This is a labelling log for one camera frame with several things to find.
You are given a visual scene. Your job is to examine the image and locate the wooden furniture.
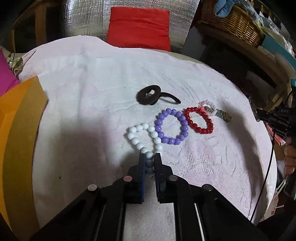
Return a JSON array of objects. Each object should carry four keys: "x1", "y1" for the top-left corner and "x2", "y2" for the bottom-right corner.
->
[{"x1": 4, "y1": 1, "x2": 65, "y2": 53}]

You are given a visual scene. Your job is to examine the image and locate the thin black hair tie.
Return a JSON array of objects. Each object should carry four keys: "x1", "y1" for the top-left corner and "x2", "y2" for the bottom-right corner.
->
[{"x1": 154, "y1": 91, "x2": 182, "y2": 105}]

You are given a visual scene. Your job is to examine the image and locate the thick black hair scrunchie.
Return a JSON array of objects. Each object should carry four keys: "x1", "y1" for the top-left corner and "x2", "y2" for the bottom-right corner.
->
[{"x1": 136, "y1": 85, "x2": 161, "y2": 105}]

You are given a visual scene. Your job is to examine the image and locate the white bead bracelet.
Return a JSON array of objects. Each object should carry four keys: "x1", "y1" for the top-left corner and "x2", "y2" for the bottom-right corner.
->
[{"x1": 126, "y1": 122, "x2": 164, "y2": 178}]

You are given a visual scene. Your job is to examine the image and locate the red cushion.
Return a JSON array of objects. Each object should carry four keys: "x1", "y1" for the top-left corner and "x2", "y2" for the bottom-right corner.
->
[{"x1": 106, "y1": 6, "x2": 171, "y2": 51}]

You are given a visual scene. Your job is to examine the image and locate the black cable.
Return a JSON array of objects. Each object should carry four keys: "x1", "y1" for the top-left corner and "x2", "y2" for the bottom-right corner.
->
[{"x1": 249, "y1": 90, "x2": 296, "y2": 222}]

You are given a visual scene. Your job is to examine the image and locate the wicker basket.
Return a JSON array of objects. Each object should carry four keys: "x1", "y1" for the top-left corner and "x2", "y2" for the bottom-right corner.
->
[{"x1": 201, "y1": 1, "x2": 265, "y2": 47}]

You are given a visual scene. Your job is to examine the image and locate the blue cloth in basket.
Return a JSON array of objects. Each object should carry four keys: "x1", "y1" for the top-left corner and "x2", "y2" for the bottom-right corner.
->
[{"x1": 214, "y1": 0, "x2": 240, "y2": 18}]

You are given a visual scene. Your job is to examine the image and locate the purple bead bracelet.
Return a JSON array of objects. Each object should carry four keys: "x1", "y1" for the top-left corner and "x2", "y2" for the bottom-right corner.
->
[{"x1": 154, "y1": 108, "x2": 190, "y2": 146}]

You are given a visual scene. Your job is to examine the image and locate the magenta cushion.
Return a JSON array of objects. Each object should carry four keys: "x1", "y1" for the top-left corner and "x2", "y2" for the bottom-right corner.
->
[{"x1": 0, "y1": 49, "x2": 21, "y2": 96}]

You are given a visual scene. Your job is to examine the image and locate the person's right hand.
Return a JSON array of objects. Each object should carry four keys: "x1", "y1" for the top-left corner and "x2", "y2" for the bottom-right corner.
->
[{"x1": 284, "y1": 137, "x2": 296, "y2": 175}]

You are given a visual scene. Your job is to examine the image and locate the silver insulation foil sheet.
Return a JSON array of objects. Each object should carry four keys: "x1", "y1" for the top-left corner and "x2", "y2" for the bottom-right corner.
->
[{"x1": 63, "y1": 0, "x2": 199, "y2": 53}]

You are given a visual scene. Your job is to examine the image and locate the orange cardboard box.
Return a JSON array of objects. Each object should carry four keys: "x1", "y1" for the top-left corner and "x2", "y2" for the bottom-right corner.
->
[{"x1": 1, "y1": 76, "x2": 48, "y2": 240}]

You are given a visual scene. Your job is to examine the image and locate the white pink towel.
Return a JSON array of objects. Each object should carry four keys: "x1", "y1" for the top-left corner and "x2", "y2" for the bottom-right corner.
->
[{"x1": 17, "y1": 34, "x2": 278, "y2": 241}]

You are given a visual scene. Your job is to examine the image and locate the red bead bracelet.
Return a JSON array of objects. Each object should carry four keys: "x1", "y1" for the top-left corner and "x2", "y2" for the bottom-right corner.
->
[{"x1": 184, "y1": 106, "x2": 214, "y2": 135}]

